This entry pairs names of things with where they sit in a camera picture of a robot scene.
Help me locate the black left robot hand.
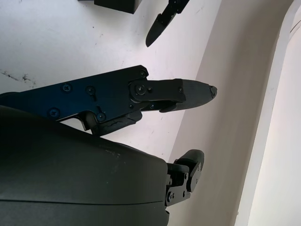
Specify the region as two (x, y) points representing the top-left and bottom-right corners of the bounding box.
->
(145, 0), (191, 48)

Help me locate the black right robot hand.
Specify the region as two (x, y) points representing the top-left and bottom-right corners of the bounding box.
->
(0, 65), (219, 226)

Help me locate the black RealSense box lid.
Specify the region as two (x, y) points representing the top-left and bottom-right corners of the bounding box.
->
(93, 0), (143, 14)

